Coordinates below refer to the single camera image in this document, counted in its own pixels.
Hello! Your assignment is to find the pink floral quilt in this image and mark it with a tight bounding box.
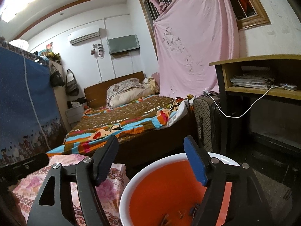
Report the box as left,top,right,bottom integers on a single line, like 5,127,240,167
12,154,130,226

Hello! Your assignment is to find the white nightstand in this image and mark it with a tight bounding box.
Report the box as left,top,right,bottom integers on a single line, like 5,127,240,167
65,104,86,124

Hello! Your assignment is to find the light wooden cupboard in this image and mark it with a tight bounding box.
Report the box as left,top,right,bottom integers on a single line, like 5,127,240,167
48,60,72,132

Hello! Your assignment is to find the white cable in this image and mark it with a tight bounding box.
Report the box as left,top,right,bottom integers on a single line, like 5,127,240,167
203,85,286,118

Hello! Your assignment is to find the cream pillow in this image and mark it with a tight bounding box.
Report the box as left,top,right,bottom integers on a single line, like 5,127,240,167
109,88,158,107

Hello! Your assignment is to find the black handbag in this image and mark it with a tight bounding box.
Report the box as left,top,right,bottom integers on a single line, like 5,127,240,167
50,63,65,87

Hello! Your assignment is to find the barred window wooden frame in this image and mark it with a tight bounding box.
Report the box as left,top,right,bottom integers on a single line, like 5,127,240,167
135,0,271,54

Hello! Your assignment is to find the ceiling light panel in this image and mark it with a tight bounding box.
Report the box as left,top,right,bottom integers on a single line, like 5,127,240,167
0,0,45,23

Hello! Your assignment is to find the pink hanging sheet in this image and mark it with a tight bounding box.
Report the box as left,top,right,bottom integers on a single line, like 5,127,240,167
152,0,240,99

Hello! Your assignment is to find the bed with colourful blanket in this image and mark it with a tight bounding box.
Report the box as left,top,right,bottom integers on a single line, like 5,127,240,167
83,71,195,167

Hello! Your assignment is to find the yellow bundled cloth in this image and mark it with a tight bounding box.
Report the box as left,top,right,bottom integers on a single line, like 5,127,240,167
142,76,159,92

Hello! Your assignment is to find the brown colourful bedspread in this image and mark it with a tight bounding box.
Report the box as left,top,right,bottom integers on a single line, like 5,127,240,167
46,94,195,157

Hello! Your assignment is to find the white air conditioner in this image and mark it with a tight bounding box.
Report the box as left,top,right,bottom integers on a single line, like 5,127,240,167
69,27,101,45

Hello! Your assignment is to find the patterned suitcase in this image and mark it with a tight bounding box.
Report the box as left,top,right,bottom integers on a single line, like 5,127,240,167
192,92,236,156

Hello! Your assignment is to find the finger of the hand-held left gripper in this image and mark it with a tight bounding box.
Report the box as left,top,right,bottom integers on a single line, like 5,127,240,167
24,153,50,173

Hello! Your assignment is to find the dark brown bag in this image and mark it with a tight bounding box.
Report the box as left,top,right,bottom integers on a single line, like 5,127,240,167
65,82,80,96

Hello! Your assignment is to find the stack of papers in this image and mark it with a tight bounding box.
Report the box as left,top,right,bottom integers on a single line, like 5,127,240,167
230,72,274,87

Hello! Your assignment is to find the orange basin with white rim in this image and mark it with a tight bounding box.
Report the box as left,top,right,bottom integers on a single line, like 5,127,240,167
119,153,240,226

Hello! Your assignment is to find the colourful clutter pile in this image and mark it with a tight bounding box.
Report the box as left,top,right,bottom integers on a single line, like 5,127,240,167
30,43,63,65

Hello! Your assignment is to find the wooden desk with black legs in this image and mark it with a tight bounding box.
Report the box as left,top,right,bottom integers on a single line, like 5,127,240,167
209,55,301,156

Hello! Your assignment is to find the white round lamp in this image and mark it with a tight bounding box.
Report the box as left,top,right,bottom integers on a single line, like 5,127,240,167
9,39,30,51

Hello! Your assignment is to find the blue patterned bed curtain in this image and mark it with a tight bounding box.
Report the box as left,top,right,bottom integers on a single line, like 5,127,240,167
0,36,67,167

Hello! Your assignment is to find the wall socket with chargers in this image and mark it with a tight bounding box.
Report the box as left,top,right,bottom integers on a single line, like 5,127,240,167
90,44,105,58

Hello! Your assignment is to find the black cloth pile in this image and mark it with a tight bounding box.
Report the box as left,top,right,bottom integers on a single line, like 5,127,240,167
67,98,86,107

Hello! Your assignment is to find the white charger device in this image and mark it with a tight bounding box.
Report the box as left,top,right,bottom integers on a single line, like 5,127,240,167
279,83,298,91

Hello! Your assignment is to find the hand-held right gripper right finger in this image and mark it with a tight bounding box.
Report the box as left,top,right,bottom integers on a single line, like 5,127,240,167
183,135,274,226

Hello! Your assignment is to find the grey wall panel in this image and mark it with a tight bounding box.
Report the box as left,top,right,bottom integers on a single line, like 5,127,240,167
107,34,141,54

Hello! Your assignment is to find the floral pillow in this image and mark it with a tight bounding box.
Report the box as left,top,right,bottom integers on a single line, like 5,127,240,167
106,78,147,104

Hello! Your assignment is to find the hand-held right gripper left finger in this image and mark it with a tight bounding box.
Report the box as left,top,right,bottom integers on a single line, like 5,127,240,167
26,135,119,226

